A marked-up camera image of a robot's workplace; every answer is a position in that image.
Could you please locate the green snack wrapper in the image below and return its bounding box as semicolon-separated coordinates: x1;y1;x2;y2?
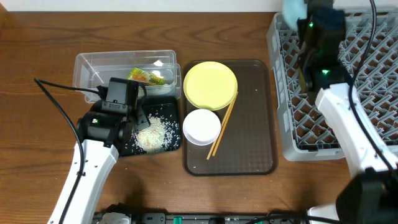
127;67;165;85

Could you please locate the white rice bowl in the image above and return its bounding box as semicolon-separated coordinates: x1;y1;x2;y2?
183;109;221;146

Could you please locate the yellow plate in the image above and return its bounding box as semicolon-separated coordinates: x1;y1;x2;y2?
183;62;238;111

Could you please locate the light blue bowl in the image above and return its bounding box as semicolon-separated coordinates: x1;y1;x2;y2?
282;0;307;31

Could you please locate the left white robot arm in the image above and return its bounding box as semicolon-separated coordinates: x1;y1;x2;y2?
49;78;149;223

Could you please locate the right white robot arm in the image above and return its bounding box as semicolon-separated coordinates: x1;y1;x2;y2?
297;6;397;223

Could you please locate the black waste tray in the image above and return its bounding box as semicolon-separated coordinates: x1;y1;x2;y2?
90;95;182;157

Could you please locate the grey dishwasher rack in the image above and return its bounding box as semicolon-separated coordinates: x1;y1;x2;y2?
267;9;397;161

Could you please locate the clear plastic bin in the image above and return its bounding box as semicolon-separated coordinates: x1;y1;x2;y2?
73;50;182;99

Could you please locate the cooked rice pile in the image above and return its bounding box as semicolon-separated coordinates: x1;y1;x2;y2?
126;103;181;155

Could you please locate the right wooden chopstick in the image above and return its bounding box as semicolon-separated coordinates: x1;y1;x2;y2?
211;90;239;157

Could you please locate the brown serving tray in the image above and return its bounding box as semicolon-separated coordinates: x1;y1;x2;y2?
183;59;278;177

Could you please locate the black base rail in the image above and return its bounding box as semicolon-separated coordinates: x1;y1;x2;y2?
91;208;309;224

